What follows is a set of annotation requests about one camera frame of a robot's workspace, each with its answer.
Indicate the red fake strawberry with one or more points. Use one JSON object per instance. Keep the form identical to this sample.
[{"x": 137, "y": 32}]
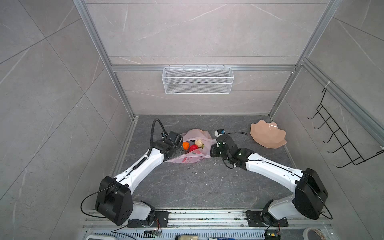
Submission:
[{"x": 193, "y": 147}]

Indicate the black wire hook rack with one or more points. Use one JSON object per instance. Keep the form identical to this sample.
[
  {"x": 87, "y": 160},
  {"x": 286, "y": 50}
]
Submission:
[{"x": 338, "y": 134}]

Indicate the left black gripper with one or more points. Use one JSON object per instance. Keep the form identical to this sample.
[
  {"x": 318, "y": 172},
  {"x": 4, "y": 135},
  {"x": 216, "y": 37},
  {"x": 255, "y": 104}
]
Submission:
[{"x": 180, "y": 149}]

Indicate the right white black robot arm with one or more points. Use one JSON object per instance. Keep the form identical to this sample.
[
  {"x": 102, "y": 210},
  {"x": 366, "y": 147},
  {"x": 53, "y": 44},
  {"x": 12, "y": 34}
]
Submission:
[{"x": 308, "y": 191}]

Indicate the pink scalloped bowl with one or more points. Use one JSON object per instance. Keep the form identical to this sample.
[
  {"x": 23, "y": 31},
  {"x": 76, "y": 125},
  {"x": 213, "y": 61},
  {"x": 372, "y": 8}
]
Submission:
[{"x": 268, "y": 135}]

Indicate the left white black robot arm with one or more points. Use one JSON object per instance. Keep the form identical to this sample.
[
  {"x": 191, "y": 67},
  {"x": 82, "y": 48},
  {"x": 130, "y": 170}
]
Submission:
[{"x": 114, "y": 200}]

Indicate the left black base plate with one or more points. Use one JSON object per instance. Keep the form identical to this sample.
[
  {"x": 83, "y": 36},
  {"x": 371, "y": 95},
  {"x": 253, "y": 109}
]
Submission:
[{"x": 159, "y": 219}]

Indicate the pink plastic bag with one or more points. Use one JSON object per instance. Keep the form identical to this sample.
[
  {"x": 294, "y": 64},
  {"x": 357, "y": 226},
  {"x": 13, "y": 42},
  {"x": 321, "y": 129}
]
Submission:
[{"x": 189, "y": 157}]

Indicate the white wire mesh basket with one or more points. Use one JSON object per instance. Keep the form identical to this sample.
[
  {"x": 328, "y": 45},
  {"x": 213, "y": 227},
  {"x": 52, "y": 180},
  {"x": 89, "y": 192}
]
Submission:
[{"x": 197, "y": 80}]

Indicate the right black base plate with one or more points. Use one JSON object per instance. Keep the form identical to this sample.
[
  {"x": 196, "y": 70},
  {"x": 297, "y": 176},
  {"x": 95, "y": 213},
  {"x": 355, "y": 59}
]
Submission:
[{"x": 255, "y": 219}]

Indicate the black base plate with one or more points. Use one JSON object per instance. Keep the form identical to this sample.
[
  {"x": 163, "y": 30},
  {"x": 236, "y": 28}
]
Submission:
[
  {"x": 255, "y": 219},
  {"x": 159, "y": 219}
]

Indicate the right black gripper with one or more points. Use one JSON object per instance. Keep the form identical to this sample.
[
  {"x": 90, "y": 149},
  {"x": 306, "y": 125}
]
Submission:
[{"x": 213, "y": 147}]

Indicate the beige fake fruit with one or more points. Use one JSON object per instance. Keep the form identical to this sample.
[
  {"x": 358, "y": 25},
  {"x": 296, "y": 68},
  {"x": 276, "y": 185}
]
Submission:
[{"x": 199, "y": 143}]

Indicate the orange fake fruit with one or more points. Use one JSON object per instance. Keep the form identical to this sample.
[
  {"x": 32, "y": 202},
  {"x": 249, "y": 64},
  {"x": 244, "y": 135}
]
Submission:
[{"x": 186, "y": 146}]

